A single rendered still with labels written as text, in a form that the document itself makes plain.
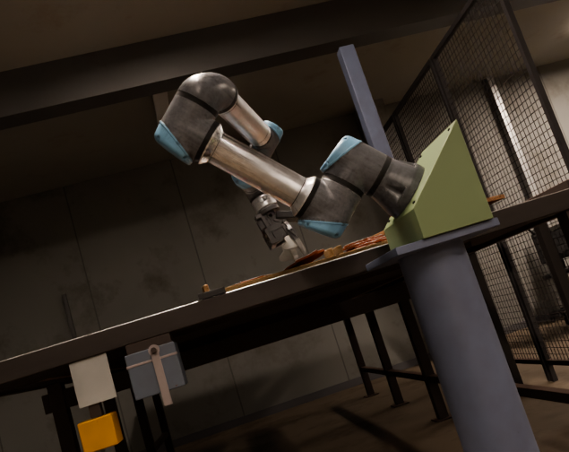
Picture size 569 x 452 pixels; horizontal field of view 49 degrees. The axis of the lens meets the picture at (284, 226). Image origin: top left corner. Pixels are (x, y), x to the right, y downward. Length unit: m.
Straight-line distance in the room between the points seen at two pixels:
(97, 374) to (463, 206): 1.04
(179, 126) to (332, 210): 0.43
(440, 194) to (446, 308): 0.27
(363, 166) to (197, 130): 0.42
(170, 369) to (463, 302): 0.77
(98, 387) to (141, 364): 0.13
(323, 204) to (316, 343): 5.52
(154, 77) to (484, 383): 3.54
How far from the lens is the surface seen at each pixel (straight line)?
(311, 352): 7.01
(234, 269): 6.99
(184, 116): 1.56
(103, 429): 1.76
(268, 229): 1.94
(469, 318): 1.57
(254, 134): 1.82
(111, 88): 4.61
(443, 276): 1.56
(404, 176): 1.59
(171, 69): 4.64
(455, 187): 1.54
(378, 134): 4.03
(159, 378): 1.72
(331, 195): 1.57
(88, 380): 1.79
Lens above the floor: 0.76
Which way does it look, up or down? 9 degrees up
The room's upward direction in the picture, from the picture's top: 18 degrees counter-clockwise
